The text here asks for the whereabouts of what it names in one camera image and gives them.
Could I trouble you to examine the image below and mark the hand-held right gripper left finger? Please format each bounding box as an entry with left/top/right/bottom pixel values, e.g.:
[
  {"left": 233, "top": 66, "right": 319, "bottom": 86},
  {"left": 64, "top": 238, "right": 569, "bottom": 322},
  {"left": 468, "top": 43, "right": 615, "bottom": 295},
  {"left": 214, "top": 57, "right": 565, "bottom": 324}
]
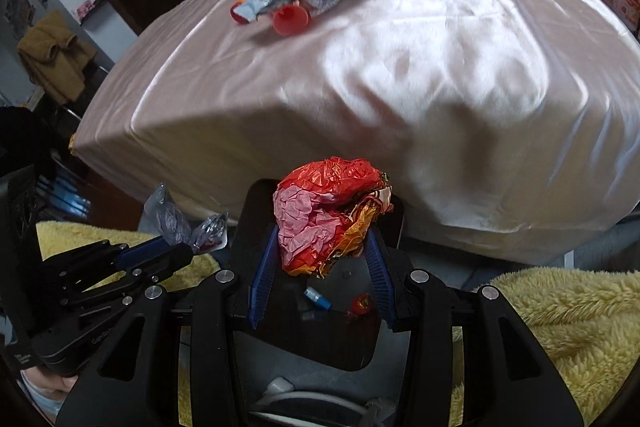
[{"left": 55, "top": 226, "right": 280, "bottom": 427}]

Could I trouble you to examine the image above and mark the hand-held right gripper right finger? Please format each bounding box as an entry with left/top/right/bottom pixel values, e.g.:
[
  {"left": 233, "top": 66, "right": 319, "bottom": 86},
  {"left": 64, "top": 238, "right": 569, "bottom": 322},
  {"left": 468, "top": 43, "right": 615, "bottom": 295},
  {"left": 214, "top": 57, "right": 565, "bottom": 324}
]
[{"left": 366, "top": 229, "right": 586, "bottom": 427}]

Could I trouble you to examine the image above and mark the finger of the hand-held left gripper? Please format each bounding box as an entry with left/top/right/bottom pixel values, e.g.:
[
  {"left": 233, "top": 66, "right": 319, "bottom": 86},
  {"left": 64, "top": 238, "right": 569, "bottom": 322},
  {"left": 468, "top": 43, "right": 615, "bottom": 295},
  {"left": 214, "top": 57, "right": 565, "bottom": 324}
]
[
  {"left": 64, "top": 249, "right": 196, "bottom": 309},
  {"left": 44, "top": 238, "right": 174, "bottom": 281}
]

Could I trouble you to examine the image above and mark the clear plastic wrapper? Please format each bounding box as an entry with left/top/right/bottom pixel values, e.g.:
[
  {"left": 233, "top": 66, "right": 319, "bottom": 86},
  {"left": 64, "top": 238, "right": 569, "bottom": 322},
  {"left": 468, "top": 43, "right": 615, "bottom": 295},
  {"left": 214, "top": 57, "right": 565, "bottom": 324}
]
[{"left": 144, "top": 182, "right": 231, "bottom": 254}]

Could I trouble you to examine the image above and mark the black trash bin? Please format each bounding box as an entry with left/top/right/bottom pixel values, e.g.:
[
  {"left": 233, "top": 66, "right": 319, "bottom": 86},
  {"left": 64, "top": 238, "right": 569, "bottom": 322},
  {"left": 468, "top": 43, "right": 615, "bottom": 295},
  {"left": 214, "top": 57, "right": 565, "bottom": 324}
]
[{"left": 226, "top": 178, "right": 417, "bottom": 427}]

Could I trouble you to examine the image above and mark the red foil wrapper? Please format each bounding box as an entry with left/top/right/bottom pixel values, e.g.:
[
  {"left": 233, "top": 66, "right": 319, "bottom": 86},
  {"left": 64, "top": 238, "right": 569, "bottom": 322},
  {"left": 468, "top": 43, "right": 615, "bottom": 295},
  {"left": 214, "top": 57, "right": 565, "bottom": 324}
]
[{"left": 275, "top": 157, "right": 396, "bottom": 280}]

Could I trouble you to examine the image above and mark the small red wrapper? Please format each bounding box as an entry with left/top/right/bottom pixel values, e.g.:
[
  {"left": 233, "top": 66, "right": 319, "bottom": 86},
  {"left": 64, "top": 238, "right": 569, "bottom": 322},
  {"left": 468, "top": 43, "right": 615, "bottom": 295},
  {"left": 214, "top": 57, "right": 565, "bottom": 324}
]
[{"left": 347, "top": 293, "right": 374, "bottom": 319}]

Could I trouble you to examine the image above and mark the pink satin bedsheet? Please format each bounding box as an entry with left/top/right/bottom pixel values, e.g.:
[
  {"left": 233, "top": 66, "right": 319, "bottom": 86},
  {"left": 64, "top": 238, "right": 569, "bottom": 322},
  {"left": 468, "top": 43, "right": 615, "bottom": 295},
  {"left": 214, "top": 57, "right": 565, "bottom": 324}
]
[{"left": 69, "top": 0, "right": 640, "bottom": 267}]

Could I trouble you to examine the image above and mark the yellow fluffy blanket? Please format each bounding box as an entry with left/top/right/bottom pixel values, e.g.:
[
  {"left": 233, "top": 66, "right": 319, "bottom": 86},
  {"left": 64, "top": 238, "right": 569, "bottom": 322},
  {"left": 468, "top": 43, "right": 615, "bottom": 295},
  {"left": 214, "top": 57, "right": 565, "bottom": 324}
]
[{"left": 36, "top": 221, "right": 640, "bottom": 427}]

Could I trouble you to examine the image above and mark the brown jacket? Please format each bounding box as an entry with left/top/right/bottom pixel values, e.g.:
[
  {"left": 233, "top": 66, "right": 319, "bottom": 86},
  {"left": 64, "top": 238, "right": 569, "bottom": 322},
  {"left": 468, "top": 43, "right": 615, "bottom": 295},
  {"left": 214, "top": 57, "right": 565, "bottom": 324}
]
[{"left": 18, "top": 12, "right": 99, "bottom": 106}]

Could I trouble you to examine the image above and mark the red bottle cap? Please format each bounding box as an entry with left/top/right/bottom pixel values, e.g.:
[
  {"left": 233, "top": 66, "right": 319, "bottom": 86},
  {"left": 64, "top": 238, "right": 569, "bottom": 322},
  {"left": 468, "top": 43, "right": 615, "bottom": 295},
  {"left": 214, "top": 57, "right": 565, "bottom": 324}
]
[{"left": 273, "top": 4, "right": 316, "bottom": 38}]

